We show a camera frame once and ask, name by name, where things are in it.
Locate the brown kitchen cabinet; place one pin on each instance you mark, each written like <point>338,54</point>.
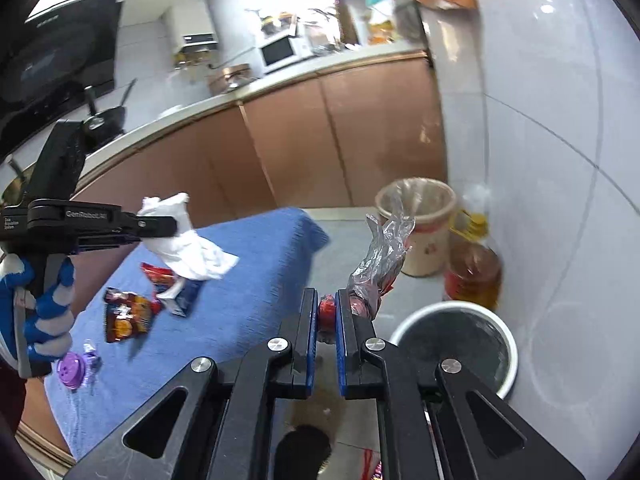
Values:
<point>320,135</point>

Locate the white microwave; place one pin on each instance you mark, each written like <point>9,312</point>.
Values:
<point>277,52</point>

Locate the purple plastic lid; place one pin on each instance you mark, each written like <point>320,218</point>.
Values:
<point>70,371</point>

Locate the black range hood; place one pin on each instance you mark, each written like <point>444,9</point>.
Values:
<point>60,60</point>

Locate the blue towel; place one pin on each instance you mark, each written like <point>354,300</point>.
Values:
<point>240,270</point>

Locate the copper pot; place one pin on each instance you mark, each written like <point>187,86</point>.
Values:
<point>230,77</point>

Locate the white water heater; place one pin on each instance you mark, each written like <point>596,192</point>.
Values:
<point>192,22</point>

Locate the black frying pan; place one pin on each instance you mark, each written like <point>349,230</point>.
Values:
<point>105,117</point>

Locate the small blue carton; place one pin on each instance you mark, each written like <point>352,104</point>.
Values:
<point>182,297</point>

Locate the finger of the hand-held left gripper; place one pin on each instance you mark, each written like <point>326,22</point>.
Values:
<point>107,245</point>
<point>157,226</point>

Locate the clear plastic sausage wrapper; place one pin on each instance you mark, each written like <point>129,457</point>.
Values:
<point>380,255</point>

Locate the small red wrapper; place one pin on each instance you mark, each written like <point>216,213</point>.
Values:
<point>157,275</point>

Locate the black shoe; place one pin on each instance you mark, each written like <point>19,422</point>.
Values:
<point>302,452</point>

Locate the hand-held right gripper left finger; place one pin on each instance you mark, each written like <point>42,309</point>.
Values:
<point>312,345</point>

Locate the dark red snack packet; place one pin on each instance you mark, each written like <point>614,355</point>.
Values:
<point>127,317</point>

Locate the person's left hand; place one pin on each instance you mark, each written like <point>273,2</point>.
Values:
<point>52,317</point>

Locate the white tissue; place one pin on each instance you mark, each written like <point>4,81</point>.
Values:
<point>187,252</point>

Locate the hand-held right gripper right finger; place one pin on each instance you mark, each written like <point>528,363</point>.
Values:
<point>342,347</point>

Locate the beige bin with clear liner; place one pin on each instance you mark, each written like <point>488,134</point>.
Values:
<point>427,245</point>

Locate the white bin with black liner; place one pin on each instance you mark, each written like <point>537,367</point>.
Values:
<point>457,335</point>

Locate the cooking oil bottle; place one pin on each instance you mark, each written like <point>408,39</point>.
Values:
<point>472,275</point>

